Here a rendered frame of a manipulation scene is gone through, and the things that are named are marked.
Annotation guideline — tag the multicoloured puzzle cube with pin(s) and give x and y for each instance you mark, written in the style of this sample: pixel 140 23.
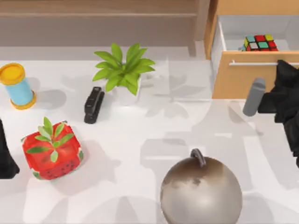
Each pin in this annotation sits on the multicoloured puzzle cube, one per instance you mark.
pixel 259 43

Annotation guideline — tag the pale wooden drawer front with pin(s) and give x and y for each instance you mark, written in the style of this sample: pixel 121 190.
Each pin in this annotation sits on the pale wooden drawer front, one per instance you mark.
pixel 238 79

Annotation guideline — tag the grey drawer inside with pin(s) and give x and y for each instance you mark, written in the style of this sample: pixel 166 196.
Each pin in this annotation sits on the grey drawer inside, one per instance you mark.
pixel 230 32

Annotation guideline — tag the wooden cabinet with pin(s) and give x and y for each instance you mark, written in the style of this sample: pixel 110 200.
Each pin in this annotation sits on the wooden cabinet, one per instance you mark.
pixel 211 25

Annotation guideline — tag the green plant in white pot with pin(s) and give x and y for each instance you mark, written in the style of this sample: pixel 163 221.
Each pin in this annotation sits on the green plant in white pot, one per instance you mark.
pixel 123 70

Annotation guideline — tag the black stapler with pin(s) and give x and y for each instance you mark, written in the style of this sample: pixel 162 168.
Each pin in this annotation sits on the black stapler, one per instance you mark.
pixel 93 105

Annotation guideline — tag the wooden open shelf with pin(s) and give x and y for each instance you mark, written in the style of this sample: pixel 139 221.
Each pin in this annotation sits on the wooden open shelf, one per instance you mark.
pixel 98 21

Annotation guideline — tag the red watermelon plant pot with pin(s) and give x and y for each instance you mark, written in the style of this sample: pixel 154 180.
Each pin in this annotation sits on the red watermelon plant pot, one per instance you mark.
pixel 54 154

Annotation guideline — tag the blue can with yellow lid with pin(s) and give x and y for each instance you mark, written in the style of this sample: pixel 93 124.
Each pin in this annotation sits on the blue can with yellow lid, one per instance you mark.
pixel 19 89

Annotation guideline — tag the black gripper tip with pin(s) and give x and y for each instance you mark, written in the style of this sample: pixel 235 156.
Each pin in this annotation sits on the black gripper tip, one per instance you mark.
pixel 5 156

